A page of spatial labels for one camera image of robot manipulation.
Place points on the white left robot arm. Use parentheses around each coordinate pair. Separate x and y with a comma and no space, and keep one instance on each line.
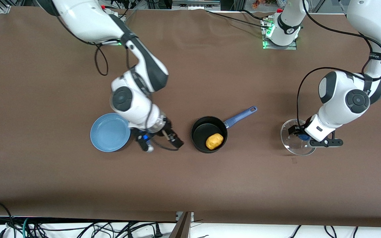
(342,99)

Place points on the glass lid blue knob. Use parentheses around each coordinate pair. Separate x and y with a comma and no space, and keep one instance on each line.
(296,147)

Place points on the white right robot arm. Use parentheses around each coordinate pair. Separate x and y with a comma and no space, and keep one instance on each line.
(88,19)

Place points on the brown table cover sheet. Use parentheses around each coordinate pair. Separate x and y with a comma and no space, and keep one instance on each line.
(45,99)

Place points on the blue round plate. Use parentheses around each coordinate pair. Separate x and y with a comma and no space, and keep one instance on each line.
(107,134)

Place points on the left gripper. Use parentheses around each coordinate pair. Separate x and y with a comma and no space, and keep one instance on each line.
(295,129)

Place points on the yellow potato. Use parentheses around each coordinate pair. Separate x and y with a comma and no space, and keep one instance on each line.
(214,141)

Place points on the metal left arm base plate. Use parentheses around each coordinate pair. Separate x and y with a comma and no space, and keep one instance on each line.
(278,47)

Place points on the orange background object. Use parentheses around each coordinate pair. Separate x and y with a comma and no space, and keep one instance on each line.
(257,3)

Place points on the black power plug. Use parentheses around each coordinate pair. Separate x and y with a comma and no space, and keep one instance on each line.
(157,231)

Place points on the metal frame post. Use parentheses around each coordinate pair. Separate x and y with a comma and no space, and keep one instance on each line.
(184,226)

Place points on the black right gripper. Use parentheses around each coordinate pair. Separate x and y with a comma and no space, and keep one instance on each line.
(166,128)

